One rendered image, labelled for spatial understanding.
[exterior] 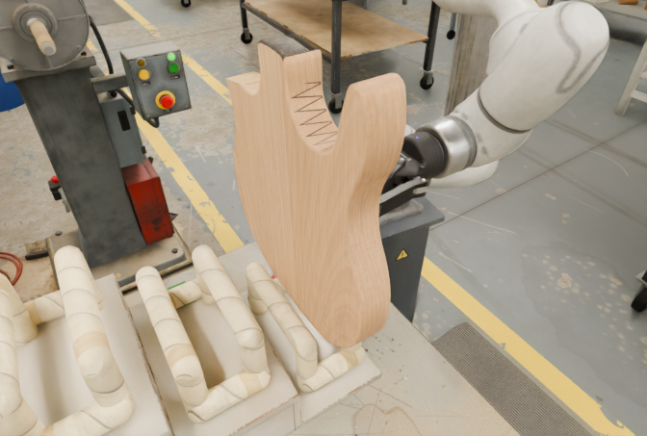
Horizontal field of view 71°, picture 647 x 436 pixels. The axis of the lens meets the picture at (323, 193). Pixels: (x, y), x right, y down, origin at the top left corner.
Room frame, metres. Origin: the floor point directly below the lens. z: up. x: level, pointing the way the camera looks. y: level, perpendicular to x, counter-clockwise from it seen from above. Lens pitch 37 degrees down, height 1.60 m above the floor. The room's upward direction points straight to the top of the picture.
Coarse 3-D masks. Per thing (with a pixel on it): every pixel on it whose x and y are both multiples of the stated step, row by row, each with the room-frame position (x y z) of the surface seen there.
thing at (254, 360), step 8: (264, 344) 0.34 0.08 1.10; (240, 352) 0.34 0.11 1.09; (248, 352) 0.33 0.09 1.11; (256, 352) 0.33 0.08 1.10; (264, 352) 0.34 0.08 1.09; (248, 360) 0.33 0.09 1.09; (256, 360) 0.33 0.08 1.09; (264, 360) 0.34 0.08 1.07; (248, 368) 0.33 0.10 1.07; (256, 368) 0.33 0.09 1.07; (264, 368) 0.33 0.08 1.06
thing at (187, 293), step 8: (192, 280) 0.49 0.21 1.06; (176, 288) 0.47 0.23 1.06; (184, 288) 0.47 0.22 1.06; (192, 288) 0.47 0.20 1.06; (176, 296) 0.46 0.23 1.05; (184, 296) 0.46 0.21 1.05; (192, 296) 0.46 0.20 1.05; (200, 296) 0.47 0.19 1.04; (176, 304) 0.45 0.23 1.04; (184, 304) 0.46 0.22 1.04
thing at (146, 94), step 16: (144, 48) 1.36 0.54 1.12; (160, 48) 1.36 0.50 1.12; (176, 48) 1.36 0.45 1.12; (128, 64) 1.27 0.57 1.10; (160, 64) 1.32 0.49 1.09; (128, 80) 1.33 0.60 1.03; (144, 80) 1.28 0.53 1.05; (160, 80) 1.31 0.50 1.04; (176, 80) 1.34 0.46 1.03; (112, 96) 1.43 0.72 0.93; (128, 96) 1.40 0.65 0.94; (144, 96) 1.28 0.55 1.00; (160, 96) 1.31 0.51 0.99; (176, 96) 1.33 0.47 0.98; (144, 112) 1.27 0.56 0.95; (160, 112) 1.30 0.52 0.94; (176, 112) 1.33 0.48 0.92
